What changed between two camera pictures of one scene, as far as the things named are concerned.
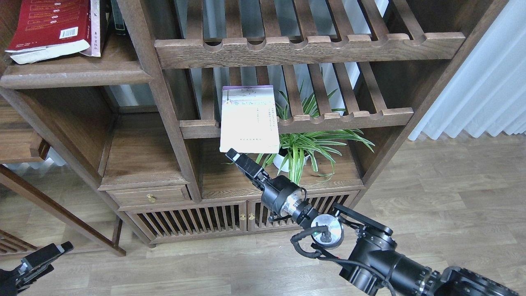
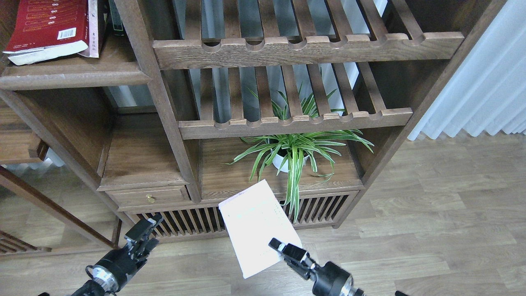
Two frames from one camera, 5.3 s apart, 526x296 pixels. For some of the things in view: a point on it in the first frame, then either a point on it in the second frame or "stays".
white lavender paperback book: [248, 121] -> [251, 218]
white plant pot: [279, 161] stays
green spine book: [117, 15] stays
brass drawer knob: [151, 197] stays
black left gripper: [11, 282] -> [114, 269]
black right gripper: [282, 195] -> [329, 280]
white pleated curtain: [488, 92] stays
